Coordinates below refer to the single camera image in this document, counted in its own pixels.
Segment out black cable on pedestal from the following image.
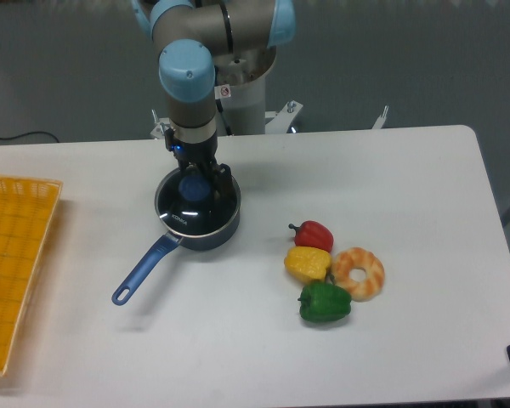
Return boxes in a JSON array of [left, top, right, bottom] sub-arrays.
[[214, 95, 235, 137]]

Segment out green toy bell pepper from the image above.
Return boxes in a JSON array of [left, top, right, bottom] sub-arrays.
[[297, 281, 352, 323]]

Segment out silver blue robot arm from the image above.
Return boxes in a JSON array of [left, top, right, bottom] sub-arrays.
[[132, 1, 296, 192]]

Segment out red toy bell pepper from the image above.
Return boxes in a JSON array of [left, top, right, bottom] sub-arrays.
[[288, 220, 334, 252]]

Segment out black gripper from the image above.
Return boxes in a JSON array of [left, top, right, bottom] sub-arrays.
[[165, 129, 232, 204]]

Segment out yellow plastic basket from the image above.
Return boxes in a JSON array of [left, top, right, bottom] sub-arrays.
[[0, 175, 63, 377]]

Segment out black cable on floor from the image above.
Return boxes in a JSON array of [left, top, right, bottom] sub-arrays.
[[0, 130, 61, 143]]

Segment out orange toy shrimp ring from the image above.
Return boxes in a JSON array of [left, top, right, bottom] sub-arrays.
[[331, 246, 386, 303]]

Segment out glass pot lid blue knob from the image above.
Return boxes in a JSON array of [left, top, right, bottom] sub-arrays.
[[154, 169, 241, 237]]

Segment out dark blue saucepan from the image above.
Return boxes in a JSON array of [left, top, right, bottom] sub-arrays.
[[111, 162, 242, 306]]

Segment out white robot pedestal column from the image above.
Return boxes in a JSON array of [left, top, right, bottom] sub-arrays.
[[213, 47, 277, 135]]

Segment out white metal base frame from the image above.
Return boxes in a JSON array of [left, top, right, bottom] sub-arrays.
[[149, 100, 388, 139]]

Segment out yellow toy bell pepper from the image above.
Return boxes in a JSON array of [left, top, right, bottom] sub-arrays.
[[284, 246, 332, 284]]

